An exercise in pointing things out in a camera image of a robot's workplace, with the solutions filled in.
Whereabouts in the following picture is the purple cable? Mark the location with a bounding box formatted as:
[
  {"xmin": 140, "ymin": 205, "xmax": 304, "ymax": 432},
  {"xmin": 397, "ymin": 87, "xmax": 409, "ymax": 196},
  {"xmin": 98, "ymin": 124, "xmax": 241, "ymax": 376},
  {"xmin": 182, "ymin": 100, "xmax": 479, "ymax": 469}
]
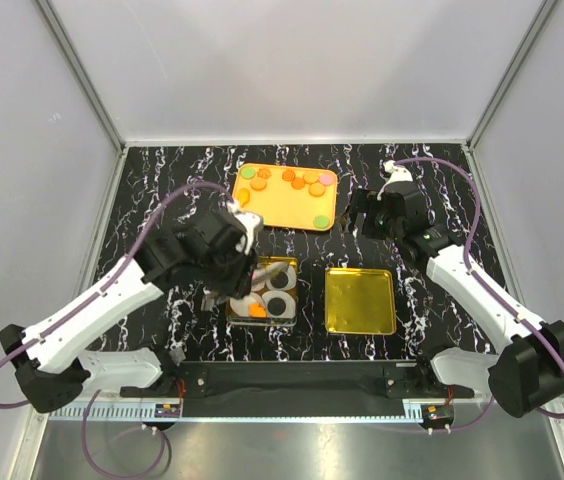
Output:
[
  {"xmin": 394, "ymin": 157, "xmax": 564, "ymax": 420},
  {"xmin": 0, "ymin": 182, "xmax": 236, "ymax": 474}
]

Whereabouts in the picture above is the orange flower cookie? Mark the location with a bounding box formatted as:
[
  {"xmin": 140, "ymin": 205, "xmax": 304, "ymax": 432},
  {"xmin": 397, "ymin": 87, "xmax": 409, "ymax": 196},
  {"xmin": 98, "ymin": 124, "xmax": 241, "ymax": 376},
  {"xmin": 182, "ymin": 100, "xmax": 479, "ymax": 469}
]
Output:
[{"xmin": 282, "ymin": 170, "xmax": 295, "ymax": 181}]

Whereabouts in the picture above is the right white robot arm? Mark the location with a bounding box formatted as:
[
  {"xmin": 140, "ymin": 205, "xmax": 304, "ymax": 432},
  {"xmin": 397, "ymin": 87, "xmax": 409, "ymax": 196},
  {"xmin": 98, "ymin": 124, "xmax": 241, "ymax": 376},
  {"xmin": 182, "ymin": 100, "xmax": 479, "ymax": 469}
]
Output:
[{"xmin": 342, "ymin": 181, "xmax": 564, "ymax": 418}]

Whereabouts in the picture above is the black round cookie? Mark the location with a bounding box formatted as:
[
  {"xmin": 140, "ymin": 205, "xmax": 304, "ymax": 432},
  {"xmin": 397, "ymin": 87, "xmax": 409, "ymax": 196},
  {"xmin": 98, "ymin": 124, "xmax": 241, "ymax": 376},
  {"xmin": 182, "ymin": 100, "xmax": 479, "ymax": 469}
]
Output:
[
  {"xmin": 267, "ymin": 297, "xmax": 287, "ymax": 317},
  {"xmin": 269, "ymin": 272, "xmax": 289, "ymax": 290}
]

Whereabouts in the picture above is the green cookie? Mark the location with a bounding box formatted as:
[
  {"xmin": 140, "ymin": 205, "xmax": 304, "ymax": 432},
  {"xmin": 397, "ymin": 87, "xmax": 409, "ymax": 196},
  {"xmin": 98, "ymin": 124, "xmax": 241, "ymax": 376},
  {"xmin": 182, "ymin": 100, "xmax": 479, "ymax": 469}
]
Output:
[
  {"xmin": 240, "ymin": 167, "xmax": 256, "ymax": 179},
  {"xmin": 313, "ymin": 215, "xmax": 330, "ymax": 230}
]

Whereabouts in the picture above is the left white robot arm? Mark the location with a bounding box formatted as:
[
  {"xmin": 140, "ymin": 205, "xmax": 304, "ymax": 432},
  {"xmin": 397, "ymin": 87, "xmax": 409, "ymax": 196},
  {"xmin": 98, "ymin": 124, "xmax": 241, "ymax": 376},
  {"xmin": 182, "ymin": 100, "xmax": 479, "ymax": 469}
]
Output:
[{"xmin": 0, "ymin": 204, "xmax": 264, "ymax": 413}]

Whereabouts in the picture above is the orange round cookie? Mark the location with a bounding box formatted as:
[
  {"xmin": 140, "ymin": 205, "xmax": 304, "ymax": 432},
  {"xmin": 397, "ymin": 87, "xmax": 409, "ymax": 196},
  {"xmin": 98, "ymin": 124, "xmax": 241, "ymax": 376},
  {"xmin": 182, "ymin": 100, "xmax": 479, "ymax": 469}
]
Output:
[
  {"xmin": 251, "ymin": 178, "xmax": 267, "ymax": 191},
  {"xmin": 309, "ymin": 182, "xmax": 326, "ymax": 197}
]

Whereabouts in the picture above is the orange shell cookie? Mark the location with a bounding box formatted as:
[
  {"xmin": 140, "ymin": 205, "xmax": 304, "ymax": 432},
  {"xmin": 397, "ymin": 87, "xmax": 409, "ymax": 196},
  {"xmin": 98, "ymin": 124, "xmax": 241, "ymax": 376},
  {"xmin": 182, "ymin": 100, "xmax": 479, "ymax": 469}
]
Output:
[{"xmin": 257, "ymin": 168, "xmax": 271, "ymax": 179}]

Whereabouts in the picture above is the pink cookie top right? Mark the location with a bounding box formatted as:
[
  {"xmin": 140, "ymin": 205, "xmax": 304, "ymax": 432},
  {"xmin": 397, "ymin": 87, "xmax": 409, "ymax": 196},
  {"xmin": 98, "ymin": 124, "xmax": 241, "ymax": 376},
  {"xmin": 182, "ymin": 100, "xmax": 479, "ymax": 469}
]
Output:
[{"xmin": 319, "ymin": 173, "xmax": 335, "ymax": 186}]

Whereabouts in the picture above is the orange round cookie left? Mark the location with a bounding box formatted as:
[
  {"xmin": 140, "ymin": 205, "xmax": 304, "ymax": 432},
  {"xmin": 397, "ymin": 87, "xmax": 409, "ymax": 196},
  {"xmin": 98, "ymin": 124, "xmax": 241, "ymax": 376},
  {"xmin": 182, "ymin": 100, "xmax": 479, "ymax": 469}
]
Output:
[{"xmin": 251, "ymin": 178, "xmax": 267, "ymax": 191}]

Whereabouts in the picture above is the green cookie top left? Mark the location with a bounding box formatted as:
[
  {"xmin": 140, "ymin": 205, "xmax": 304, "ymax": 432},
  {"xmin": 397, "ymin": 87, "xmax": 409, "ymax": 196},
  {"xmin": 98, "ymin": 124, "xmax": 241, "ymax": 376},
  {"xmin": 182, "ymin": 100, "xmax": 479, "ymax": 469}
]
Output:
[{"xmin": 240, "ymin": 167, "xmax": 256, "ymax": 179}]

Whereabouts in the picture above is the orange plastic tray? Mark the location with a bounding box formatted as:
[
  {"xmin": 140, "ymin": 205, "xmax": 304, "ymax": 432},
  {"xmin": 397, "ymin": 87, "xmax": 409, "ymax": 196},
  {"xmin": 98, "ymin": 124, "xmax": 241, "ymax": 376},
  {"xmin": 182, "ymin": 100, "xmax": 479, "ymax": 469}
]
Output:
[{"xmin": 233, "ymin": 163, "xmax": 338, "ymax": 232}]

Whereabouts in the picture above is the gold tin with cups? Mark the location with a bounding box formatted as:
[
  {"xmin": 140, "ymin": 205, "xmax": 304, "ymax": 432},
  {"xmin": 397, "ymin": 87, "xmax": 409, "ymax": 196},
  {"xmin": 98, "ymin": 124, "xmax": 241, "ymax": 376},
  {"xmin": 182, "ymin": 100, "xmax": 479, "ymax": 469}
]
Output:
[{"xmin": 226, "ymin": 256, "xmax": 299, "ymax": 328}]

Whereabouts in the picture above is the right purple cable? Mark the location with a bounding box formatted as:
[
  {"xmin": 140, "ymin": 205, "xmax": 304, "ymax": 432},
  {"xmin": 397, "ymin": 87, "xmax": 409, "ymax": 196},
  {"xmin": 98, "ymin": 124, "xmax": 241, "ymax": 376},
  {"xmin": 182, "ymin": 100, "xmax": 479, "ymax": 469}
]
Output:
[{"xmin": 394, "ymin": 157, "xmax": 564, "ymax": 420}]

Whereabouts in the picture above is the green cookie bottom right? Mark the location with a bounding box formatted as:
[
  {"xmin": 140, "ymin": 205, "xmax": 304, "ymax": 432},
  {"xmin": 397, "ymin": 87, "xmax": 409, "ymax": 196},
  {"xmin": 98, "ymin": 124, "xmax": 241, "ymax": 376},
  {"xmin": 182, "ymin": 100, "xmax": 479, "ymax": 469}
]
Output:
[{"xmin": 313, "ymin": 215, "xmax": 330, "ymax": 230}]

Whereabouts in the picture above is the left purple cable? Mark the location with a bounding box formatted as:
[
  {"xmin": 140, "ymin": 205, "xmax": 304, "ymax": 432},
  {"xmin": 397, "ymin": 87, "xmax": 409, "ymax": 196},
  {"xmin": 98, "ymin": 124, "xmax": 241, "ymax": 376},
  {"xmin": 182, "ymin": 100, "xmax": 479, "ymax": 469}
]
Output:
[{"xmin": 0, "ymin": 182, "xmax": 236, "ymax": 474}]

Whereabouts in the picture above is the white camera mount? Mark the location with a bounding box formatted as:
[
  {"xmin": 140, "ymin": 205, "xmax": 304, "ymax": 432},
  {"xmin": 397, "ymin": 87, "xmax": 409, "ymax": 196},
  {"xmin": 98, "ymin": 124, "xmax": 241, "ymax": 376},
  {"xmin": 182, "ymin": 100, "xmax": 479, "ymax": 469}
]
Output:
[{"xmin": 377, "ymin": 160, "xmax": 413, "ymax": 200}]

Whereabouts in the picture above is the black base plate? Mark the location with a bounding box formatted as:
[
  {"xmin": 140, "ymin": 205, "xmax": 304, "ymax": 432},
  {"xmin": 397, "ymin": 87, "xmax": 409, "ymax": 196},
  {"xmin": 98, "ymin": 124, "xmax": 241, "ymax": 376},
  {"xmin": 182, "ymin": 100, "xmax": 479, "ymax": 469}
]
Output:
[{"xmin": 122, "ymin": 360, "xmax": 473, "ymax": 420}]

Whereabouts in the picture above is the orange fish cookie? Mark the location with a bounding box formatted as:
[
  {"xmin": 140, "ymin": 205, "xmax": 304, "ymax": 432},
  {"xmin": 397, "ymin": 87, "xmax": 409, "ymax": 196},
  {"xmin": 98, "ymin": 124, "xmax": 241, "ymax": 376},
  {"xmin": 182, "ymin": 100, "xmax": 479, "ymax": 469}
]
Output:
[
  {"xmin": 236, "ymin": 188, "xmax": 250, "ymax": 207},
  {"xmin": 249, "ymin": 303, "xmax": 267, "ymax": 318}
]

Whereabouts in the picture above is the gold tin lid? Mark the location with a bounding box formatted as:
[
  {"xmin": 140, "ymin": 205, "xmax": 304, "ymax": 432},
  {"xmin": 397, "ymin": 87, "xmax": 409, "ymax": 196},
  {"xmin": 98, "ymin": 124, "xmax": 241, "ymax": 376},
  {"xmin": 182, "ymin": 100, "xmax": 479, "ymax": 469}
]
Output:
[{"xmin": 325, "ymin": 268, "xmax": 397, "ymax": 335}]

